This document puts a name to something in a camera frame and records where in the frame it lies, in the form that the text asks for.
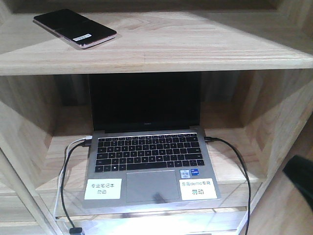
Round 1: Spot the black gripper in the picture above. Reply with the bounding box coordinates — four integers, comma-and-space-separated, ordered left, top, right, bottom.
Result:
283, 155, 313, 208

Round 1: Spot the black foldable phone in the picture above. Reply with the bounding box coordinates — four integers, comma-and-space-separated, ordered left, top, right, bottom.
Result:
33, 9, 117, 49

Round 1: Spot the wooden shelf unit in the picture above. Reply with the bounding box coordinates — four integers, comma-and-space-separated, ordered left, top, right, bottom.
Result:
0, 0, 313, 235

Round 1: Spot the grey laptop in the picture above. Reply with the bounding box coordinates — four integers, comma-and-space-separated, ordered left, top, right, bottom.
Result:
83, 71, 220, 209

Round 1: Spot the grey usb hub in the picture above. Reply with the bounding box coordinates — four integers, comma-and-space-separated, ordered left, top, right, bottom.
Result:
69, 227, 84, 235

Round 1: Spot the black laptop cable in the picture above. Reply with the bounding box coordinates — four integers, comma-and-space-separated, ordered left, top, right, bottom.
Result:
204, 136, 252, 235

